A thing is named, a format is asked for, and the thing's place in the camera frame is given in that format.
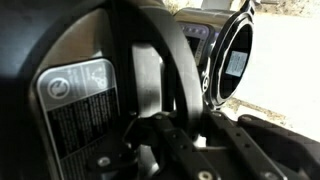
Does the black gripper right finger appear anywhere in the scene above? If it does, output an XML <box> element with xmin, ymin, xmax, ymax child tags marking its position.
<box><xmin>204</xmin><ymin>111</ymin><xmax>320</xmax><ymax>180</ymax></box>

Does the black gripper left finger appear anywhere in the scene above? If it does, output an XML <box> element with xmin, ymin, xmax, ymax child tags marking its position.
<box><xmin>87</xmin><ymin>113</ymin><xmax>220</xmax><ymax>180</ymax></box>

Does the black cooker lid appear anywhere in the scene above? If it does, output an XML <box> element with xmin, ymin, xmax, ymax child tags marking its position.
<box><xmin>0</xmin><ymin>0</ymin><xmax>203</xmax><ymax>180</ymax></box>

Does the steel pressure cooker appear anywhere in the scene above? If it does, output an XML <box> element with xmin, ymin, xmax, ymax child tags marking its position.
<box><xmin>174</xmin><ymin>0</ymin><xmax>255</xmax><ymax>109</ymax></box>

